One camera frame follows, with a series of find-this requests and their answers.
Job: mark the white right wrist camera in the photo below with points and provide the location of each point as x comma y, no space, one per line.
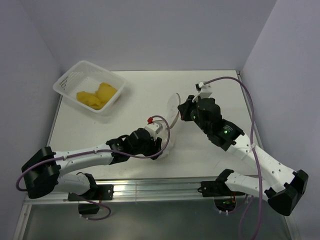
203,91

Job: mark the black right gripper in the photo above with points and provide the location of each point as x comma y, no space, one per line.
185,107

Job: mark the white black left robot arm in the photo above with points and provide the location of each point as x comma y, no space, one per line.
50,171

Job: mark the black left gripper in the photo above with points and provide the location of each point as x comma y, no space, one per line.
155,146

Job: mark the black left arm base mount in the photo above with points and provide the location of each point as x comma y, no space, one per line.
94,202

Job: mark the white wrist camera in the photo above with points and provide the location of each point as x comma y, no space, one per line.
155,125
203,91

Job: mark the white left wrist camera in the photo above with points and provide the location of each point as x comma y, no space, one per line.
155,125

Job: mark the white plastic mesh basket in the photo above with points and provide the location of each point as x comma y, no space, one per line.
86,76

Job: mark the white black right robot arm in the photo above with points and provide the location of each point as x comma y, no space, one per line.
280,186

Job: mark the round mesh laundry bag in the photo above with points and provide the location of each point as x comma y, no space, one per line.
172,116

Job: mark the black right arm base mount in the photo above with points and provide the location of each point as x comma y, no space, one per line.
224,199

